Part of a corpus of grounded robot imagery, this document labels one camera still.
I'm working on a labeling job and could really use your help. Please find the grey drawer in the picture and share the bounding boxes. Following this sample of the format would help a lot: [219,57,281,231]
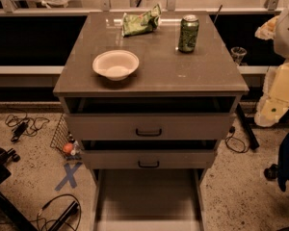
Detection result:
[62,96,235,141]
[92,169,205,231]
[81,141,216,169]

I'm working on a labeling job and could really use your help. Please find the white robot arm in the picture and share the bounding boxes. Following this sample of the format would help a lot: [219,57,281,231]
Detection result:
[254,4,289,127]

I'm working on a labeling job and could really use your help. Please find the grey drawer cabinet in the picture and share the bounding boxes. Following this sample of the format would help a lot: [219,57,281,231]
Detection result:
[53,11,250,185]

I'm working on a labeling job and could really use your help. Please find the white paper bowl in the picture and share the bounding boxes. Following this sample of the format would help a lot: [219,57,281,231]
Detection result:
[92,50,139,81]

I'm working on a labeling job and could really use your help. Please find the green chip bag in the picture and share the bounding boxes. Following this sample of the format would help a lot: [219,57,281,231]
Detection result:
[121,4,162,37]

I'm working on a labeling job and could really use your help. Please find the orange ball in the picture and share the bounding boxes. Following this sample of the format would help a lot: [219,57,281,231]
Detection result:
[63,142,73,154]

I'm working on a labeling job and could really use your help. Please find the green soda can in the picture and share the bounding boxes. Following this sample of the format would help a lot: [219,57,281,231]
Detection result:
[178,14,199,53]

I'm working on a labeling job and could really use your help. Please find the blue tape cross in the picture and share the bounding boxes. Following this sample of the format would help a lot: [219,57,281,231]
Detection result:
[55,162,82,192]

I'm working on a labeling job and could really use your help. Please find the clear glass cup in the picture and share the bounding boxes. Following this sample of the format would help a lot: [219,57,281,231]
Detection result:
[230,46,247,65]

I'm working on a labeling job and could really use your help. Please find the black table leg bar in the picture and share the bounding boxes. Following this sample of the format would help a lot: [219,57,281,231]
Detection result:
[236,104,259,150]

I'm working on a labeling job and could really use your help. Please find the black chair base right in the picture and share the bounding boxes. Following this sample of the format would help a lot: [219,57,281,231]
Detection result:
[264,133,289,192]

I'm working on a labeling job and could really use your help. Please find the black office chair left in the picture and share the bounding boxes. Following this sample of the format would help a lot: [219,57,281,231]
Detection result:
[0,145,39,231]

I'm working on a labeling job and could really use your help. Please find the wire basket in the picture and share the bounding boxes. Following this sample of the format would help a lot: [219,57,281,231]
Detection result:
[50,115,81,161]

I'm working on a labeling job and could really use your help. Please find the black cable right floor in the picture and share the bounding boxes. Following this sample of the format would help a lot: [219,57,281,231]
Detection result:
[224,125,250,154]

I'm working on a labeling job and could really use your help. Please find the black power adapter cable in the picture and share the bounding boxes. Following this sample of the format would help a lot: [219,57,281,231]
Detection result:
[4,112,51,143]

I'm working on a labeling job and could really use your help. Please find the black cable bottom left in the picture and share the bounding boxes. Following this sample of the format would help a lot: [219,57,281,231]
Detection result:
[36,193,82,231]

